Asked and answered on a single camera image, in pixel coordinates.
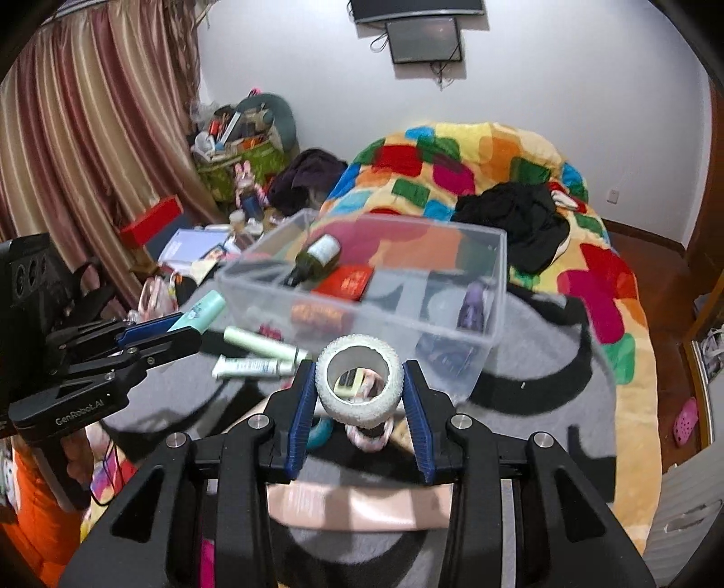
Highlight pink slipper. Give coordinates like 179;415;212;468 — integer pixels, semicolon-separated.
672;397;700;447

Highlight pink bunny bottle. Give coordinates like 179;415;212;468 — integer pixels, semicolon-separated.
233;161;271;223

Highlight grey neck pillow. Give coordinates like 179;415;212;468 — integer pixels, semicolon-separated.
234;93;299;165

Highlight dark green bottle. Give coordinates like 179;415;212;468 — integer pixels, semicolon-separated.
283;234;343;289

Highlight pale green tube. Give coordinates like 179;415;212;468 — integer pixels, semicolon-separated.
223;327;311;363

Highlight red box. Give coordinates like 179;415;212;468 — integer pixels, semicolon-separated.
120;195;183;248

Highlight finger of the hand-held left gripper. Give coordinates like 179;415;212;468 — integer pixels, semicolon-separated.
45;312;185;363
48;329;203;392

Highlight blue printed packet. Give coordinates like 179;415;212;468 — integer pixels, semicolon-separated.
415;333;477;375

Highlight grey black blanket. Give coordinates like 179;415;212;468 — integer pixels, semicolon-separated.
85;277;619;588

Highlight striped curtain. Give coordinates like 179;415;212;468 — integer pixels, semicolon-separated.
0;5;227;318

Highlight small yellow gadget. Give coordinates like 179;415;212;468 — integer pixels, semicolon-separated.
333;367;368;397

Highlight beige card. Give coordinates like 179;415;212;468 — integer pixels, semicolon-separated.
266;479;454;533

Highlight pink white rope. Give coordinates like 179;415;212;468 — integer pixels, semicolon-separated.
344;421;395;454

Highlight small wall monitor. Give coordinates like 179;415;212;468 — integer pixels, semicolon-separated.
386;17;465;65

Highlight red booklet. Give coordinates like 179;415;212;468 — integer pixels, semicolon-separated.
312;265;375;303

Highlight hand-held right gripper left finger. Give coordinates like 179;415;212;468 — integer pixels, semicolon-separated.
57;359;318;588

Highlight white shoes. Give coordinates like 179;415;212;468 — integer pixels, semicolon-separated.
700;327;724;381

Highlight black clothing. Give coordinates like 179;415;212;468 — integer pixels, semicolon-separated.
451;182;572;276

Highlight person's left hand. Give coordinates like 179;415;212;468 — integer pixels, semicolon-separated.
61;434;96;498

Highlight mint green tube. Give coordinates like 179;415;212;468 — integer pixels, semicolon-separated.
170;290;227;334

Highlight blue white notebook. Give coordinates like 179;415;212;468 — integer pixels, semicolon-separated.
157;226;239;268

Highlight colourful patchwork blanket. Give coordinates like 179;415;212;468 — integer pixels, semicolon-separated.
317;121;664;558

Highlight dark purple clothing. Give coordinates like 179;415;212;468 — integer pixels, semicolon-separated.
266;148;348;218

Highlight white printed tube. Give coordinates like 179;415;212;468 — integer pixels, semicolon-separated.
212;357;298;379

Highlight person's left forearm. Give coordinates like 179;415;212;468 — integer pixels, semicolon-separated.
0;441;91;583

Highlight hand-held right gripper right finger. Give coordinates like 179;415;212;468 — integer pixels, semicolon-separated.
403;360;657;588

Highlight white tape roll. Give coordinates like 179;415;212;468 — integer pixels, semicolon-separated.
315;335;405;426

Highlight purple item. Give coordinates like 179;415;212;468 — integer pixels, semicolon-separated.
455;283;488;334

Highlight orange small box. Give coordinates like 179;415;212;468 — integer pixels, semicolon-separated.
291;302;346;330

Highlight clear plastic box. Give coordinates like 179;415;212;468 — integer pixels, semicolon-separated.
215;208;508;405

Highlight teal tape roll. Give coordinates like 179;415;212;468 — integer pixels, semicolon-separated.
305;415;336;451

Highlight green bag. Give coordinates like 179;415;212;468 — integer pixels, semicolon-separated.
195;138;286;205

